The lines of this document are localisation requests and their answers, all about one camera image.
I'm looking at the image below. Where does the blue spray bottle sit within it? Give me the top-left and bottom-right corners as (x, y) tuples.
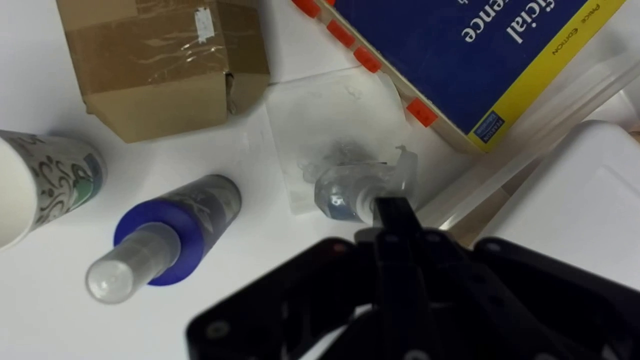
(85, 174), (242, 305)

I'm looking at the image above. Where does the blue and yellow textbook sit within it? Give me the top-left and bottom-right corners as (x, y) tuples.
(290, 0), (628, 153)

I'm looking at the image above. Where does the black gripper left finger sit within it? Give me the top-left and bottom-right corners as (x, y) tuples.
(186, 238), (400, 360)

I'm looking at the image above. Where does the white plastic tray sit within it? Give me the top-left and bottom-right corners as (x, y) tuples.
(483, 121), (640, 290)

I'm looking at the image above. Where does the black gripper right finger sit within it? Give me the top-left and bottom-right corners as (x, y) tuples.
(374, 199), (640, 360)

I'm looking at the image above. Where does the brown cardboard box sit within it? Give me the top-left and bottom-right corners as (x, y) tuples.
(56, 0), (271, 142)

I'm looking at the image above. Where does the patterned paper cup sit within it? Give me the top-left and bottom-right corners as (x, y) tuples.
(0, 131), (109, 248)

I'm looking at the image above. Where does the clear pump bottle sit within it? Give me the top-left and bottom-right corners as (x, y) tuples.
(314, 146), (419, 225)

